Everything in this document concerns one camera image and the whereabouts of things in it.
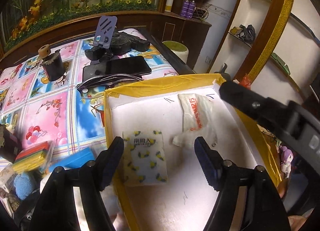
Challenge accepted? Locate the black ink bottle with cork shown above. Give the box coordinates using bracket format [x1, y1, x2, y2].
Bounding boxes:
[38, 44, 67, 82]

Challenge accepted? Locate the white plastic bag red print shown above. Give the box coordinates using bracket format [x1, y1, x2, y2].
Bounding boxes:
[172, 93, 218, 149]

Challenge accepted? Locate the blue tube packet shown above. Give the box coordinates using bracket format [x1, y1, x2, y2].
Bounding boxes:
[60, 147, 97, 169]

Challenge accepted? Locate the colourful sponge pack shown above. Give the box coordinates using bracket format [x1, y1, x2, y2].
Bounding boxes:
[12, 140, 54, 173]

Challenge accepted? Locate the black bag on shelf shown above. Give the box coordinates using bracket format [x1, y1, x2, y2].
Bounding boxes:
[239, 24, 256, 44]

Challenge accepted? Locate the purple plush toy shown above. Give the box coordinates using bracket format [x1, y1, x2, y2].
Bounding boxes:
[279, 145, 294, 179]

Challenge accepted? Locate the black camera device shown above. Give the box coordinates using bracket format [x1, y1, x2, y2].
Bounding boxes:
[84, 31, 150, 63]

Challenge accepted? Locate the black smartphone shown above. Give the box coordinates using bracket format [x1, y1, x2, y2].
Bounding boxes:
[82, 56, 152, 82]

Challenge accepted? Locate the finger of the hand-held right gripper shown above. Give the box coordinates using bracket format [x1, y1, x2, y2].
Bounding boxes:
[219, 81, 293, 133]

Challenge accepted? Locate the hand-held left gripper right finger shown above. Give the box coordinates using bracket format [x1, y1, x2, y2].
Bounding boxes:
[194, 136, 292, 231]

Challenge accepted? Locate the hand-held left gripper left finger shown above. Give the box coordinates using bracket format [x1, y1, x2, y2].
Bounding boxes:
[29, 136, 125, 231]

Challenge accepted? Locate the lemon print packet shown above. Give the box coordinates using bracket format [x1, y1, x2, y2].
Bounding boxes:
[122, 130, 168, 187]

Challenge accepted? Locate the black dustpan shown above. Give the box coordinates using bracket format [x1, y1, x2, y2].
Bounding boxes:
[214, 63, 232, 82]

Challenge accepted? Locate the purple phone stand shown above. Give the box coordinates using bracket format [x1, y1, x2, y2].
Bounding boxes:
[94, 16, 118, 48]

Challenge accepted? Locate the green topped stool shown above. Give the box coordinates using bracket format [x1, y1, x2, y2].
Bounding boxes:
[162, 41, 189, 63]

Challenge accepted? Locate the blue knitted cloth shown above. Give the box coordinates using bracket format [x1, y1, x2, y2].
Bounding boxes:
[14, 172, 42, 200]

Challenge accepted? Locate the yellow-taped white box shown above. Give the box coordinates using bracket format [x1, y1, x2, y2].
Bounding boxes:
[104, 72, 283, 231]

